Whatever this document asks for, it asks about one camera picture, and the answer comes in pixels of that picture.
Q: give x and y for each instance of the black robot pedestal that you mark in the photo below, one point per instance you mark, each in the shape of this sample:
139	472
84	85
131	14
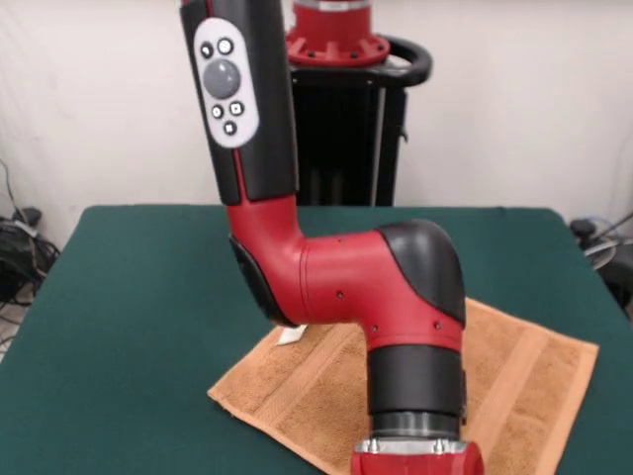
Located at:
356	138

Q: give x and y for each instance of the small black oval object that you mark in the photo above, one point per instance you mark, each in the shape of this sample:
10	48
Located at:
32	215

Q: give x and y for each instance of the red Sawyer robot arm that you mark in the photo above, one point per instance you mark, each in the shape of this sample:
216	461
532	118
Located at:
346	282

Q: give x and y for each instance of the grey round base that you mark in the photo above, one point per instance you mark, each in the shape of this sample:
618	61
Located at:
601	252

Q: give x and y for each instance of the dark green table cloth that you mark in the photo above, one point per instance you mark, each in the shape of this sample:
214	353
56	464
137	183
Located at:
123	346

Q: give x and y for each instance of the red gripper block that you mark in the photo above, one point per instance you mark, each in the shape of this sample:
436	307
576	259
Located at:
415	462

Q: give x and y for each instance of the orange terry towel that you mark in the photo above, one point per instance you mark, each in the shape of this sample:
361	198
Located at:
519	386

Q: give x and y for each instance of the black oval floor object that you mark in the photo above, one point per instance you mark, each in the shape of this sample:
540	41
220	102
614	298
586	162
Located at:
583	226

